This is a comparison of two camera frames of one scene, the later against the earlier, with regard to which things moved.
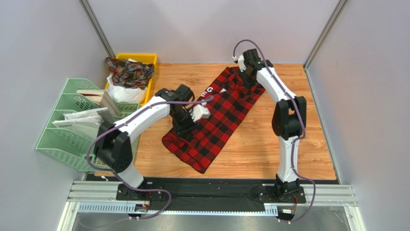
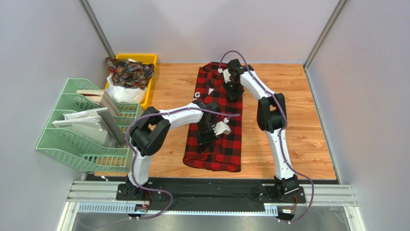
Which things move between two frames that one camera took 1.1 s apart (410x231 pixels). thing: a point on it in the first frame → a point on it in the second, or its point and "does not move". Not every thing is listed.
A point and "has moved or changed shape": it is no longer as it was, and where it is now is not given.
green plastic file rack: x=83 y=109 does not move
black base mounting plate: x=185 y=192 does not move
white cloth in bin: x=122 y=94 does not move
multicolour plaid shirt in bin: x=131 y=74 does not move
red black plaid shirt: x=230 y=98 has moved or changed shape
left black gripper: x=186 y=130 → x=204 y=141
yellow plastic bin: x=148 y=58 does not move
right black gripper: x=249 y=81 → x=233 y=93
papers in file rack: x=87 y=122 does not move
